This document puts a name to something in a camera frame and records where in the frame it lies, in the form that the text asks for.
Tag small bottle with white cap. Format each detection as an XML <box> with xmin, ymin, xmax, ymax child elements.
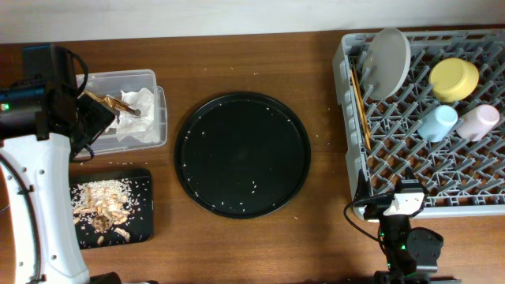
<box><xmin>83</xmin><ymin>90</ymin><xmax>141</xmax><ymax>117</ymax></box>

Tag white tissue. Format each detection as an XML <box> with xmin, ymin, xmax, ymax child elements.
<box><xmin>107</xmin><ymin>88</ymin><xmax>159</xmax><ymax>144</ymax></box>

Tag blue cup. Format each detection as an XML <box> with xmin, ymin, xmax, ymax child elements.
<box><xmin>417</xmin><ymin>105</ymin><xmax>458</xmax><ymax>143</ymax></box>

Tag food scraps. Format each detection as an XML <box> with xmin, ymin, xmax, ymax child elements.
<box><xmin>70</xmin><ymin>177</ymin><xmax>151</xmax><ymax>246</ymax></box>

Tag pink cup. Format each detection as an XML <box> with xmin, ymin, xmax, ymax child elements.
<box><xmin>456</xmin><ymin>104</ymin><xmax>500</xmax><ymax>142</ymax></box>

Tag yellow bowl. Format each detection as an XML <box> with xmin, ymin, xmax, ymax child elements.
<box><xmin>428</xmin><ymin>58</ymin><xmax>480</xmax><ymax>103</ymax></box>

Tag grey plate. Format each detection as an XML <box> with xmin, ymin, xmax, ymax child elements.
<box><xmin>361</xmin><ymin>28</ymin><xmax>411</xmax><ymax>100</ymax></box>

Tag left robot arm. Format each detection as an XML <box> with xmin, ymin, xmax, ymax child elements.
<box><xmin>1</xmin><ymin>44</ymin><xmax>115</xmax><ymax>283</ymax></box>

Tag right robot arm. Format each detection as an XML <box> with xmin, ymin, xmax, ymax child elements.
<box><xmin>347</xmin><ymin>168</ymin><xmax>461</xmax><ymax>284</ymax></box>

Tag grey dishwasher rack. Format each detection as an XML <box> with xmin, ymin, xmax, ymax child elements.
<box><xmin>332</xmin><ymin>29</ymin><xmax>504</xmax><ymax>218</ymax></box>

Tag clear plastic bin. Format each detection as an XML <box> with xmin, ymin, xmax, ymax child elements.
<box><xmin>86</xmin><ymin>69</ymin><xmax>167</xmax><ymax>155</ymax></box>

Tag black rectangular tray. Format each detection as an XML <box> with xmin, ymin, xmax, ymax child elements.
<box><xmin>69</xmin><ymin>168</ymin><xmax>154</xmax><ymax>251</ymax></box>

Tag round black serving tray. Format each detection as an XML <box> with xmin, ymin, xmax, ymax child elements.
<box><xmin>174</xmin><ymin>92</ymin><xmax>311</xmax><ymax>219</ymax></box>

